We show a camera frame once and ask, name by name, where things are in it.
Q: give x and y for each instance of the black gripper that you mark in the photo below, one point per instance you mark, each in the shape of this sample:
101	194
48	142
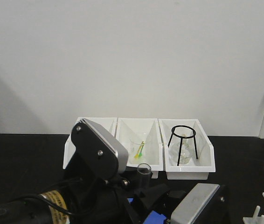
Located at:
95	196

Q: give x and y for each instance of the glass test tube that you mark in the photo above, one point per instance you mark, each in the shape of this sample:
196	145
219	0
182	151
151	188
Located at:
144	175

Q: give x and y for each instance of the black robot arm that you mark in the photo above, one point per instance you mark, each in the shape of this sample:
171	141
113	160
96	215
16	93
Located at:
51	207

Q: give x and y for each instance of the blue plastic tray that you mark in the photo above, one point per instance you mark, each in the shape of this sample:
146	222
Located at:
155	218

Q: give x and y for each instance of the yellow green plastic spatulas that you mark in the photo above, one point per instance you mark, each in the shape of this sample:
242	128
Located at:
139	151

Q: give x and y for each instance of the right white storage bin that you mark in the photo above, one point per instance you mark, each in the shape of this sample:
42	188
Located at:
196	169

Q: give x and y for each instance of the white storage bin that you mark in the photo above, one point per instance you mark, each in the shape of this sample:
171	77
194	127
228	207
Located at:
153	151
196	169
109	124

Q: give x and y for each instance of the glass flask under tripod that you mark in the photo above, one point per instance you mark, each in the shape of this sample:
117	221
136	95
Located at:
180	151

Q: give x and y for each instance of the glass beaker in middle bin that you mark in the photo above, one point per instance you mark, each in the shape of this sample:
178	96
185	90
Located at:
135	142

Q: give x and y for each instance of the middle white storage bin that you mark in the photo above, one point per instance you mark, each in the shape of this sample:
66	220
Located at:
153	151

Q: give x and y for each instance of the black metal tripod stand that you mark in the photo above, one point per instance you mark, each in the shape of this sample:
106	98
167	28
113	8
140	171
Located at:
185	132

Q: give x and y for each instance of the left white storage bin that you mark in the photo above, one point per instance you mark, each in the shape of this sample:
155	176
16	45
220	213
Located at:
109	124

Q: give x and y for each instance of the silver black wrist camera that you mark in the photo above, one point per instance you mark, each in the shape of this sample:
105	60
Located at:
97	151
206	203

